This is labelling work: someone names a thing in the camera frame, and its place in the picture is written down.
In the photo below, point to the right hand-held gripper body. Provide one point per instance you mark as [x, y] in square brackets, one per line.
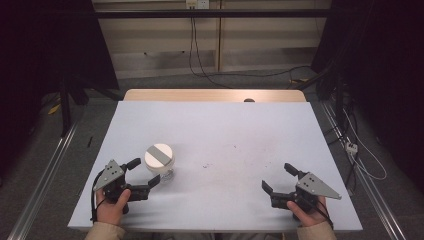
[315, 186]

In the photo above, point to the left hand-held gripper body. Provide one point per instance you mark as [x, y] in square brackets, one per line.
[110, 175]

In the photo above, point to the person's right hand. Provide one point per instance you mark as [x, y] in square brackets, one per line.
[308, 218]

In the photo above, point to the person's left hand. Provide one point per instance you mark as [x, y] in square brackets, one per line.
[110, 213]

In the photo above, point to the black marker pen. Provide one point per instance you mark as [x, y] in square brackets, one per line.
[89, 141]

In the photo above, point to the white board table cover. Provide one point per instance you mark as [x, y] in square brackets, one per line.
[216, 133]

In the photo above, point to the black metal stand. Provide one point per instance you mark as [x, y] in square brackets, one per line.
[65, 110]

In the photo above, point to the yellow tape piece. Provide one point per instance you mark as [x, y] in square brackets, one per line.
[54, 109]

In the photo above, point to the wooden table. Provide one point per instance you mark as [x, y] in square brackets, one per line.
[200, 95]

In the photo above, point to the dark curtain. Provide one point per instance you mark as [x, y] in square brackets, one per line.
[383, 50]
[40, 50]

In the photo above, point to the black horizontal bar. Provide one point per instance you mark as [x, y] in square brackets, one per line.
[233, 13]

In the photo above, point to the aluminium floor rail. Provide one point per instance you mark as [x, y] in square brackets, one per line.
[370, 186]
[43, 181]

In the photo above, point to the white wall socket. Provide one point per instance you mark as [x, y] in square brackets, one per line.
[197, 4]

